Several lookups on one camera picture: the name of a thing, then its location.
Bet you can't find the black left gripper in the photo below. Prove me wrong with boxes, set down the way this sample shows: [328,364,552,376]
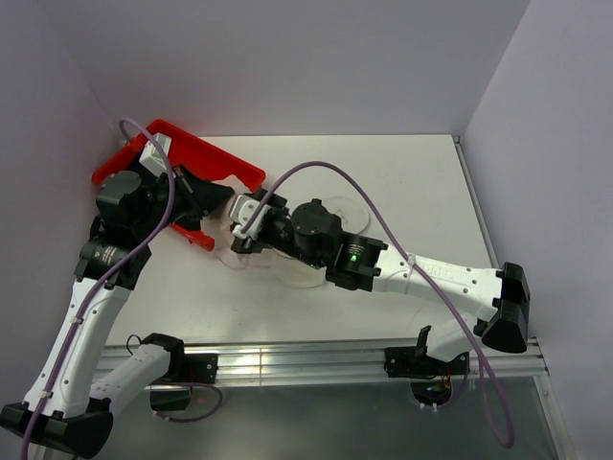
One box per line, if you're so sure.
[132,163,234,241]

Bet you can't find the white mesh laundry bag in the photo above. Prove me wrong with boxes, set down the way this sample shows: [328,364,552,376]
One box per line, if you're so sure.
[228,192,387,291]

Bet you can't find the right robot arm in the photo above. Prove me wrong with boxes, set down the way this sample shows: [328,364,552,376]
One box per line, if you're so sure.
[230,195,531,374]

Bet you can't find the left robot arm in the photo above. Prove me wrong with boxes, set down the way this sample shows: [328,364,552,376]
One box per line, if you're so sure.
[1,166,261,459]

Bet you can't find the red plastic tray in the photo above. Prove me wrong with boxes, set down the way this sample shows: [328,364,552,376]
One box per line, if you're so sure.
[91,118,267,252]

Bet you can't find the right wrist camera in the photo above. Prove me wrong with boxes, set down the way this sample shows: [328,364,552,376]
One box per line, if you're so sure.
[228,195,270,241]

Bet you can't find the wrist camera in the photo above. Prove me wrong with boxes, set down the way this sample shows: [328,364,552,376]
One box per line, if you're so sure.
[139,133,172,177]
[228,195,270,241]

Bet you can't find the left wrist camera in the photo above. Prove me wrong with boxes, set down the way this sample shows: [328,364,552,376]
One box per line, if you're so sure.
[139,133,172,177]

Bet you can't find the aluminium mounting rail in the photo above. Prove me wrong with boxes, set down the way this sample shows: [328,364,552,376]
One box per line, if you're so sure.
[94,339,549,388]

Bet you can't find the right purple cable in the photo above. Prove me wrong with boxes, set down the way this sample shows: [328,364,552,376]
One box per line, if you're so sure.
[234,161,516,449]

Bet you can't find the purple cable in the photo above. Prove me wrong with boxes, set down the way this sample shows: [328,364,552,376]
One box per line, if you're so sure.
[234,161,516,449]
[18,115,178,460]

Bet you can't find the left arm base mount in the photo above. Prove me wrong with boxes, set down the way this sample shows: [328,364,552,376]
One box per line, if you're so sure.
[141,333,218,384]

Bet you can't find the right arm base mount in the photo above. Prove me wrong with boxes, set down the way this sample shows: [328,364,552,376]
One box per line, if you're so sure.
[383,326,469,380]

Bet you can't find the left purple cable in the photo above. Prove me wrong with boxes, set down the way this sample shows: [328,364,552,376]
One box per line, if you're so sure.
[18,115,178,460]

